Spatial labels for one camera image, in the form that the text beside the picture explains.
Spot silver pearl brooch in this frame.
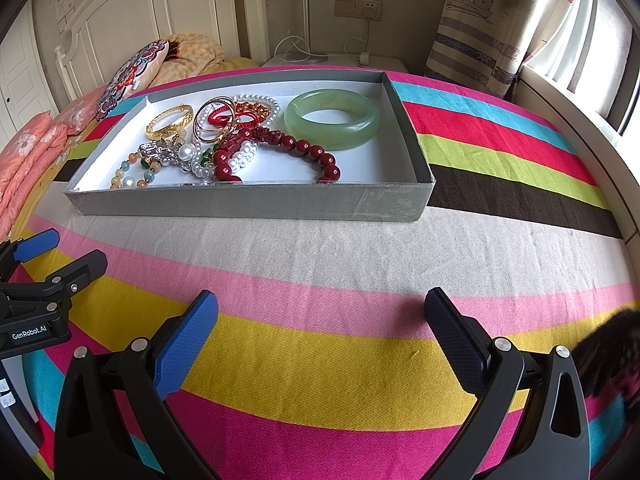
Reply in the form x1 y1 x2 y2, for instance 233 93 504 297
137 141 197 169

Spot white charger with cable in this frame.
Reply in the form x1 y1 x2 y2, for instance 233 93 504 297
345 10 375 67

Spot gold bangle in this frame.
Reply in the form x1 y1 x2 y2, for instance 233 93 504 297
146 104 195 141

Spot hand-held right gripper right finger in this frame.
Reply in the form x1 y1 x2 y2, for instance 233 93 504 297
424 287 591 480

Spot rose gold interlocked rings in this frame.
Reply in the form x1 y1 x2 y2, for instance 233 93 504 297
192 96 237 145

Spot grey cardboard box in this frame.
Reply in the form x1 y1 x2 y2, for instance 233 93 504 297
64 69 435 223

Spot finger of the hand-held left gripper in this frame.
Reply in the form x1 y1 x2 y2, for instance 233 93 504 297
0 228 61 282
0 250 109 314

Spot pink floral pillow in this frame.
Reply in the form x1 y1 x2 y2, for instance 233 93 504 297
52 87 109 136

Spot pink floral quilt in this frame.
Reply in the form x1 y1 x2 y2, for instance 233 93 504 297
0 112 69 241

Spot window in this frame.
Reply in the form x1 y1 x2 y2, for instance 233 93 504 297
515 0 640 241

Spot white nightstand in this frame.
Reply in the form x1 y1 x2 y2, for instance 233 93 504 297
260 52 409 74

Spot dark red bead bracelet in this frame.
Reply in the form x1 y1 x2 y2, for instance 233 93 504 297
212 127 342 185

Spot green jade bangle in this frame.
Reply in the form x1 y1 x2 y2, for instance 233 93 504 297
283 89 380 151

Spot multicoloured bead bracelet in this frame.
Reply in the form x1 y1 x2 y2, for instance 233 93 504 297
110 152 162 190

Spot orange checkered blanket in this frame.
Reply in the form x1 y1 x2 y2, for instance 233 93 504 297
152 32 226 86

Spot round patterned cushion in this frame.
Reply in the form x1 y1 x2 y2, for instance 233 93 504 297
96 39 171 121

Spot ship print curtain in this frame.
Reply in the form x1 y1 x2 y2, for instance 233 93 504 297
425 0 636 102

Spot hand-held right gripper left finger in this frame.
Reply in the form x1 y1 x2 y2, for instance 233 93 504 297
54 290 221 480

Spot person's right hand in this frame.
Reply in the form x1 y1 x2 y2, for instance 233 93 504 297
572 307 640 413

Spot wall socket panel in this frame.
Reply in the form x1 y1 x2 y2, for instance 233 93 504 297
334 0 384 22

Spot white wardrobe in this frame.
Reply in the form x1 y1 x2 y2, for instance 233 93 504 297
0 40 59 161

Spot white headboard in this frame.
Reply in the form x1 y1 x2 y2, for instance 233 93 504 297
52 0 271 111

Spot striped blanket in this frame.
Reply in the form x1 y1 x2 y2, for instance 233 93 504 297
10 66 640 480

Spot red cord bracelet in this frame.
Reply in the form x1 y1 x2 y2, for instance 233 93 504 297
206 101 272 134

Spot paper wall notice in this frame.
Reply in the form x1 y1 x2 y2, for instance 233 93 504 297
56 0 76 34

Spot white pearl necklace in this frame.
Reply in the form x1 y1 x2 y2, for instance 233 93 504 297
190 93 281 184

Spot white floor lamp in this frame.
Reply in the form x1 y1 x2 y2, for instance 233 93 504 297
272 0 329 66

